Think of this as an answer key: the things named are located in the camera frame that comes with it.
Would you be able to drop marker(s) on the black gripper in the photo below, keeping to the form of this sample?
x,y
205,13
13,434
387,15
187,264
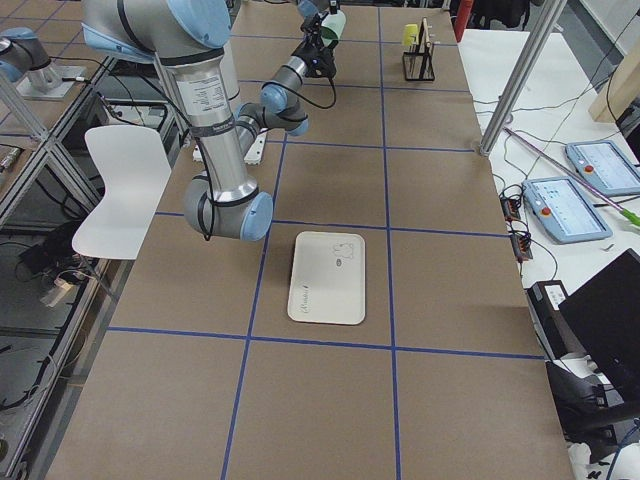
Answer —
x,y
309,51

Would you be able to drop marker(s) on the pale green cup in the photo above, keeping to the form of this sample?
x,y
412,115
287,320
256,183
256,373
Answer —
x,y
332,27

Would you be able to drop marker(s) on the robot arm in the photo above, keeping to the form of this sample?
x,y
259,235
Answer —
x,y
188,39
280,97

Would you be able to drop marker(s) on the grey third robot arm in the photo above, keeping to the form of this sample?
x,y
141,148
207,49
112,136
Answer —
x,y
26,63

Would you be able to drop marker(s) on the yellow-green cup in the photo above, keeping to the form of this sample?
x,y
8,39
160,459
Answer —
x,y
410,35

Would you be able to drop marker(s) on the cream rabbit tray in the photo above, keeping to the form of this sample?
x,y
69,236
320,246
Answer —
x,y
328,279

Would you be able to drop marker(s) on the red cylinder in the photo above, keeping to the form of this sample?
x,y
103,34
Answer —
x,y
462,18

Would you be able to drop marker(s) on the white plastic chair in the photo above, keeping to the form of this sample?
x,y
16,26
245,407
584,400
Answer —
x,y
133,165

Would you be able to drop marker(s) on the small electronics board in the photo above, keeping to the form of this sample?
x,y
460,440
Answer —
x,y
510,208

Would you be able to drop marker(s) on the near teach pendant tablet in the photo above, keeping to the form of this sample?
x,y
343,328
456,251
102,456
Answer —
x,y
564,211

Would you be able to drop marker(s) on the teach pendant tablet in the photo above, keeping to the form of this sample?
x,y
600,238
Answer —
x,y
604,166
564,211

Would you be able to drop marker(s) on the far teach pendant tablet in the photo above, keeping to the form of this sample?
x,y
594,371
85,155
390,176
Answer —
x,y
604,166

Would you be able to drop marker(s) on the black box with label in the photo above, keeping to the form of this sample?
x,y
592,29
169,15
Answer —
x,y
545,298

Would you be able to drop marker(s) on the pink green stick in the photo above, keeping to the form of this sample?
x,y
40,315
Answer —
x,y
632,217

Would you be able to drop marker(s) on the black laptop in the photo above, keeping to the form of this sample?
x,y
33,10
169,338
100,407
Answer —
x,y
604,315

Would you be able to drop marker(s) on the black wire cup rack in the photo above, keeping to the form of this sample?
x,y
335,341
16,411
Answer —
x,y
418,62

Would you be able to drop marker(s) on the wooden rack handle rod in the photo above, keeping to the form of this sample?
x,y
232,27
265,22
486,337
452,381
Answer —
x,y
424,35

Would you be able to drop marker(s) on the aluminium frame post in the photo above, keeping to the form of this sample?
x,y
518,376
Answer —
x,y
524,65

